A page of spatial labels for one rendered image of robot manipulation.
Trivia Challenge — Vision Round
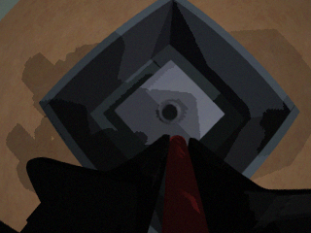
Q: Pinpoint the dark red peg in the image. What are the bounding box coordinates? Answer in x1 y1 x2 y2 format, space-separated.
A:
162 136 209 233

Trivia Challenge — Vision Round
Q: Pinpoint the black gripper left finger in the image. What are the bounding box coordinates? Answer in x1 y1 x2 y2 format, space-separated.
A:
26 135 170 233

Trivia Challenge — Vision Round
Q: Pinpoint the grey square plate with hole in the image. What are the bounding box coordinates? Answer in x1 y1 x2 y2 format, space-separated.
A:
114 59 225 147

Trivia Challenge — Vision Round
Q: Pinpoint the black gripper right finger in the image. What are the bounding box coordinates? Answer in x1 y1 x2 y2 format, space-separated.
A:
188 137 311 233

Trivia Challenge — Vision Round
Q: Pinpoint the dark grey open box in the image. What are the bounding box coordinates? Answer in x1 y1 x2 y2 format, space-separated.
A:
39 0 299 179

